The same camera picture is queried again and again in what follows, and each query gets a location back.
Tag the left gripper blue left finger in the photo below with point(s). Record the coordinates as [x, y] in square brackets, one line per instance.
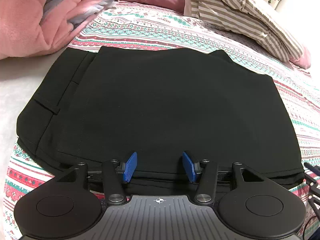
[115, 173]

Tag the pink fleece blanket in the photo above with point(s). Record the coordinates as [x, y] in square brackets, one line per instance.
[41, 27]

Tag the striped beige folded blanket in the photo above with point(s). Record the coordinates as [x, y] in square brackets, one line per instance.
[252, 18]

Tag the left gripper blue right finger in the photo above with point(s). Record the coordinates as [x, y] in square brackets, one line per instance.
[204, 173]

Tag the black pants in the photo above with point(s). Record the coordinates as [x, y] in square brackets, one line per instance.
[94, 107]

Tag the patterned nordic bed sheet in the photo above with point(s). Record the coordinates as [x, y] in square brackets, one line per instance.
[138, 26]

